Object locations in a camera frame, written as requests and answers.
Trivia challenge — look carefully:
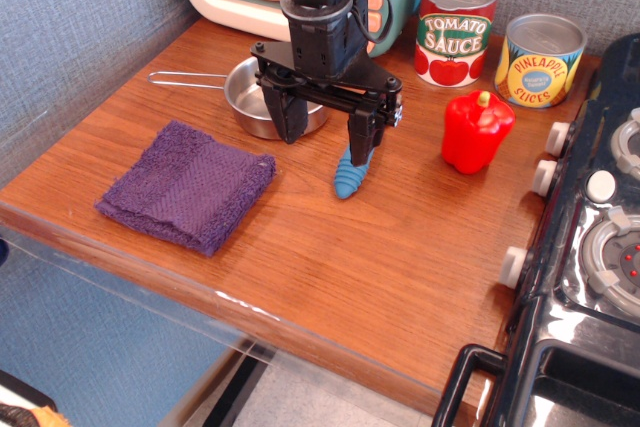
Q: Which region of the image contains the red toy bell pepper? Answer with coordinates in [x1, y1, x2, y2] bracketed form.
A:
[441, 90, 516, 174]

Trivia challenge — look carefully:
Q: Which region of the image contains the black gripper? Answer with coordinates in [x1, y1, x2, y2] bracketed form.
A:
[251, 0, 402, 166]

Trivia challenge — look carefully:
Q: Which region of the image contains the black toy stove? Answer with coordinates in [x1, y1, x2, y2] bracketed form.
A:
[433, 34, 639, 426]

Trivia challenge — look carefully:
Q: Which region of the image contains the white stove knob middle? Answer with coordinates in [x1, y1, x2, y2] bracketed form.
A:
[531, 160, 557, 197]

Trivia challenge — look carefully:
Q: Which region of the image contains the white stove knob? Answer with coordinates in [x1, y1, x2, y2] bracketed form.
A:
[531, 160, 557, 197]
[499, 246, 528, 289]
[545, 122, 571, 157]

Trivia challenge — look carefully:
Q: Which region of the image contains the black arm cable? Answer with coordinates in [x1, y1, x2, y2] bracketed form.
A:
[349, 0, 395, 46]

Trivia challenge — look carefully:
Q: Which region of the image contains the white stove knob upper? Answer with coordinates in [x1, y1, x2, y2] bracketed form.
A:
[545, 122, 571, 157]

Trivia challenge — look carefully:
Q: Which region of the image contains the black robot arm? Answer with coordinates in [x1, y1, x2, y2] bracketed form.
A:
[251, 0, 402, 167]

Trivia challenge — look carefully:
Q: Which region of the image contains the blue handled toy fork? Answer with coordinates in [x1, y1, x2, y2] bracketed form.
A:
[333, 147, 374, 200]

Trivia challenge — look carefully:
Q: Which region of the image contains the white stove knob lower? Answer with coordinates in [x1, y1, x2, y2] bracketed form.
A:
[499, 246, 528, 289]

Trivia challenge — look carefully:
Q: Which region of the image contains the purple folded rag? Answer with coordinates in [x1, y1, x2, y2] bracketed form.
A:
[96, 121, 276, 257]

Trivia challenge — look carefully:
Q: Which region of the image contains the small steel pan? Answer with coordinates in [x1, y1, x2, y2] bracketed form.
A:
[147, 55, 330, 141]

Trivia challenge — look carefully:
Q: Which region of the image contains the tomato sauce can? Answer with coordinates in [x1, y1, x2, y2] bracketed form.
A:
[414, 0, 498, 88]

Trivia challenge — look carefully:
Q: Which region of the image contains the pineapple slices can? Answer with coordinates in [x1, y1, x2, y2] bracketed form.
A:
[494, 13, 587, 109]

